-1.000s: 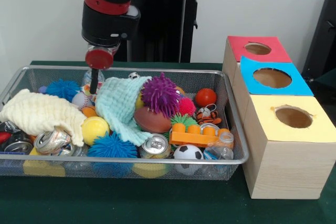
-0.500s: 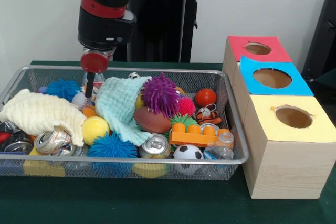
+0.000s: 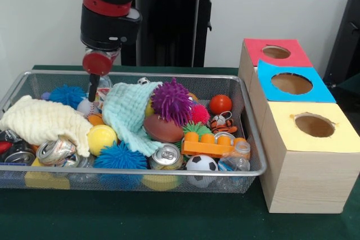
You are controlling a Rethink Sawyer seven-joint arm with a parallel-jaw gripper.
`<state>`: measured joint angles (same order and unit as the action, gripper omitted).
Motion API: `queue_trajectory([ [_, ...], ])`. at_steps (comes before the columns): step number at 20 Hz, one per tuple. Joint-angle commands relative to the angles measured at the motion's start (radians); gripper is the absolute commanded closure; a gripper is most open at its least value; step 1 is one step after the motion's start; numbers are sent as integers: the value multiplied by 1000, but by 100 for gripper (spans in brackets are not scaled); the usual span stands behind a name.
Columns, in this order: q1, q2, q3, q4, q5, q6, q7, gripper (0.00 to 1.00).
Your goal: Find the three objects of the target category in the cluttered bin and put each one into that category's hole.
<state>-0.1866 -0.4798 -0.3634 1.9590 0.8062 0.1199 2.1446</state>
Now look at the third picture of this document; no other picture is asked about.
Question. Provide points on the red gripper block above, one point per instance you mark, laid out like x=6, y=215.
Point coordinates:
x=97, y=64

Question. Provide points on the light teal waffle cloth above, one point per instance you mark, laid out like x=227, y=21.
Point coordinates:
x=126, y=113

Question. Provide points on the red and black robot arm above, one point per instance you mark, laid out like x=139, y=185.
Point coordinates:
x=107, y=20

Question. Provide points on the wooden box with three holes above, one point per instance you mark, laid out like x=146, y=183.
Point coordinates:
x=303, y=178

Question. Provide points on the blue spiky rubber ball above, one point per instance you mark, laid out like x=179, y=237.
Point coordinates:
x=66, y=95
x=121, y=157

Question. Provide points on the yellow smooth ball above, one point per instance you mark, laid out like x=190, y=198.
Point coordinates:
x=102, y=138

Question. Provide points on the cream waffle cloth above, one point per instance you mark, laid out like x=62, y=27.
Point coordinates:
x=42, y=122

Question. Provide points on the purple spiky rubber ball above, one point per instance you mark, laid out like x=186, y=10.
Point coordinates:
x=171, y=102

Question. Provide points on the brown toy football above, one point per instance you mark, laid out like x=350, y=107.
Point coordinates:
x=163, y=129

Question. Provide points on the orange toy building block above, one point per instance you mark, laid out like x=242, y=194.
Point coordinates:
x=202, y=147

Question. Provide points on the red smooth ball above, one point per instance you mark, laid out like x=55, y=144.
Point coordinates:
x=220, y=105

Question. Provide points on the black and white soccer ball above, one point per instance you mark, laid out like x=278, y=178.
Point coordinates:
x=201, y=162

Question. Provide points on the black upright panel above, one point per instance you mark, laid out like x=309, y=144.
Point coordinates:
x=346, y=40

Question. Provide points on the dark green side table cloth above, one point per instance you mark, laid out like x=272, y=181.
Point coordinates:
x=353, y=82

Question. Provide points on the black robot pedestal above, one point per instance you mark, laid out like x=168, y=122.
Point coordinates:
x=174, y=26

